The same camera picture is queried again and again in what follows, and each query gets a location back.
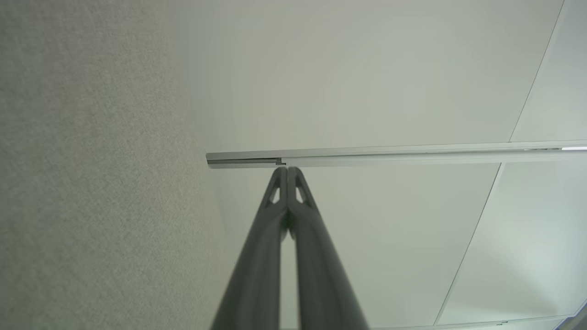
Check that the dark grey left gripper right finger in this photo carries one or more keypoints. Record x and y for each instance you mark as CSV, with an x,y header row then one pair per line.
x,y
321,284

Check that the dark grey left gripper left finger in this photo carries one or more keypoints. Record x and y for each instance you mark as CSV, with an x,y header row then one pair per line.
x,y
257,275

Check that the wide grey metal partition post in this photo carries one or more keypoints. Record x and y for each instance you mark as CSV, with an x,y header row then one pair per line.
x,y
367,156

